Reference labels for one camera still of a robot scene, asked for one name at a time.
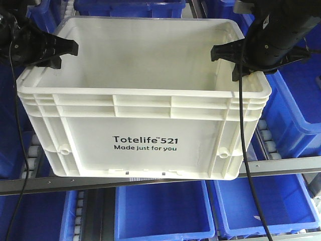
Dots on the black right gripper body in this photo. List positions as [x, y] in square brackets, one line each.
[271, 41]

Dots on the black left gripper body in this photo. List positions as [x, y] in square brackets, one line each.
[22, 42]

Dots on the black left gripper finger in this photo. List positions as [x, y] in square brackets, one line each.
[57, 46]
[53, 62]

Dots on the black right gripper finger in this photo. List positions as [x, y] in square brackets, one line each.
[241, 70]
[232, 51]

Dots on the white Totelife plastic bin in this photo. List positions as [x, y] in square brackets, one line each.
[142, 99]

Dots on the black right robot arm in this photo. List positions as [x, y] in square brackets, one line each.
[263, 8]

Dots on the blue bin with metal parts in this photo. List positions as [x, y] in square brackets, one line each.
[292, 114]

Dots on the blue bin top back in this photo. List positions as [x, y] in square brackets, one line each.
[138, 9]

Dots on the blue bin lower right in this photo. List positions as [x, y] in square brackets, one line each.
[284, 199]

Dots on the blue bin lower middle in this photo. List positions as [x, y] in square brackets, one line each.
[165, 211]

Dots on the blue bin lower left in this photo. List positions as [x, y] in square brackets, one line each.
[45, 216]

